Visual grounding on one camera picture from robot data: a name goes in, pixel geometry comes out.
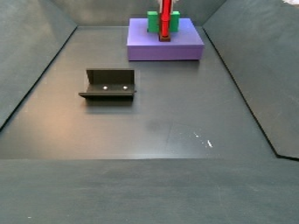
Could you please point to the red peg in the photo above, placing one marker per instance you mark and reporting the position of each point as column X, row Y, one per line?
column 165, row 5

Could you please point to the purple base board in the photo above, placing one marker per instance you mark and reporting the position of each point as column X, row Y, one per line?
column 145, row 48

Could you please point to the brown cross block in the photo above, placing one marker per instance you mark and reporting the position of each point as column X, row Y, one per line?
column 164, row 26

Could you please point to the green block left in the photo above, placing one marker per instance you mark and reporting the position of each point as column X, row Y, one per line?
column 152, row 22

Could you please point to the green block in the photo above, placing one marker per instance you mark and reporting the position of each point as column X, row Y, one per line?
column 173, row 22
column 152, row 22

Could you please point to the green block right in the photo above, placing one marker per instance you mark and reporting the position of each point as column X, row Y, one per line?
column 173, row 22

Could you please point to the black angle bracket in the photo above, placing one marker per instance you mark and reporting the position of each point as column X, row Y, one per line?
column 109, row 82

